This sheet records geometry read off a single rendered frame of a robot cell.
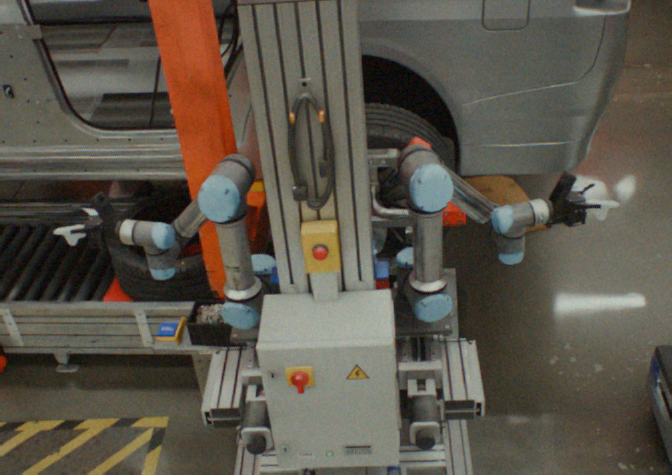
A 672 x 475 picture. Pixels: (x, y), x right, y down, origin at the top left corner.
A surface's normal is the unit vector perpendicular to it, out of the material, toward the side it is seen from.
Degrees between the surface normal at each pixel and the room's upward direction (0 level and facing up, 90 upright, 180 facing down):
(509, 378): 0
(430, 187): 82
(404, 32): 90
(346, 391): 90
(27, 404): 0
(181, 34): 90
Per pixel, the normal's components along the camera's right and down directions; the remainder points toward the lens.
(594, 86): 0.32, 0.54
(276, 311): -0.07, -0.81
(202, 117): -0.09, 0.59
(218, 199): -0.28, 0.47
